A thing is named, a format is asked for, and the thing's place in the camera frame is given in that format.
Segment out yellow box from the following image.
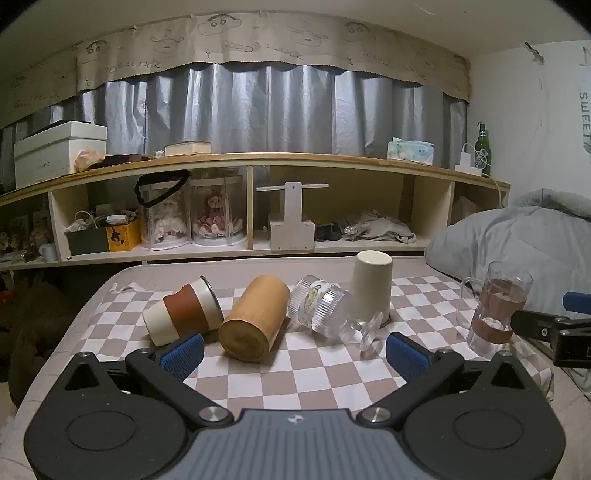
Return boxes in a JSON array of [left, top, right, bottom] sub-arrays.
[[105, 219, 142, 253]]

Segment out green glass bottle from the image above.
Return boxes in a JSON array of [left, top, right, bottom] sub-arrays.
[[474, 122, 491, 177]]

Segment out glass mug with brown band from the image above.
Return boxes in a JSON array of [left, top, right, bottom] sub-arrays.
[[455, 261, 534, 357]]

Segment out wooden stand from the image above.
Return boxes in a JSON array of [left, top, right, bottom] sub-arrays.
[[256, 181, 330, 253]]

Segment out grey curtain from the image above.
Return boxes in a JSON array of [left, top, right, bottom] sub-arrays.
[[0, 62, 470, 172]]

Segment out grey cloth pile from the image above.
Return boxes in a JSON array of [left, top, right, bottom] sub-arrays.
[[341, 210, 417, 244]]

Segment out small black items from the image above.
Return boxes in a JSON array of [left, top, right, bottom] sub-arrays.
[[315, 222, 343, 243]]

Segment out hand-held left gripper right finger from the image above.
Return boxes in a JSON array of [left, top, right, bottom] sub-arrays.
[[357, 331, 542, 428]]

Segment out clear doll case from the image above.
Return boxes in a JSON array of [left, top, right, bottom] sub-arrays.
[[189, 174, 248, 248]]

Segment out ribbed glass goblet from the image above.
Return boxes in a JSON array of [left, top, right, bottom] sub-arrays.
[[287, 275, 384, 359]]

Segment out white charger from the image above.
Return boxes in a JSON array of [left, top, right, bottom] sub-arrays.
[[454, 143, 483, 176]]

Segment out thick book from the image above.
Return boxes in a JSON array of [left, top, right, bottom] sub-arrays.
[[164, 140, 212, 157]]

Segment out tissue pack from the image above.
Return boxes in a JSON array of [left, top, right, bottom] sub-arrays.
[[386, 137, 435, 166]]

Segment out printed paper valance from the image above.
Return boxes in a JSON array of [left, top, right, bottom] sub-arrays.
[[0, 8, 472, 131]]

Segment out checkered cloth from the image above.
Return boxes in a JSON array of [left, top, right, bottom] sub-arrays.
[[78, 274, 555, 418]]

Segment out white wall poster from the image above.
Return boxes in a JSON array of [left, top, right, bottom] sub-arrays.
[[530, 39, 591, 197]]

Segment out brown and cream cup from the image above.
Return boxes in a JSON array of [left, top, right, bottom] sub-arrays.
[[142, 275, 225, 347]]

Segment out dark green box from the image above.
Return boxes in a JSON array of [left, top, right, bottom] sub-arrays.
[[64, 226, 111, 256]]

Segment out wooden cup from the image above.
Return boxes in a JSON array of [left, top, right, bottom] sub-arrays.
[[217, 275, 292, 364]]

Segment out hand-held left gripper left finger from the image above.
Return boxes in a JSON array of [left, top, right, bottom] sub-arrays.
[[60, 333, 234, 430]]

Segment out wooden shelf unit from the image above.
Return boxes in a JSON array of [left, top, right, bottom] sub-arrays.
[[0, 152, 511, 271]]

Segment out crumpled pink bag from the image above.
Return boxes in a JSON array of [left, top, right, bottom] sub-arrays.
[[75, 148, 107, 173]]

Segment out white storage box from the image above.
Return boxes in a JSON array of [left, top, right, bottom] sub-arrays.
[[13, 120, 108, 189]]

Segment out white cable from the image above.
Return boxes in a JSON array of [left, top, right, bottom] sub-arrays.
[[481, 174, 505, 209]]

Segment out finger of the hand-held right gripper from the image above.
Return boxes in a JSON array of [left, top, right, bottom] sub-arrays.
[[511, 309, 591, 367], [562, 292, 591, 315]]

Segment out grey duvet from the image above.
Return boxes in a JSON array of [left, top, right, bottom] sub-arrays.
[[424, 188, 591, 319]]

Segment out doll case with black handle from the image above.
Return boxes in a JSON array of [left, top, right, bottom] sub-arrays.
[[134, 169, 193, 251]]

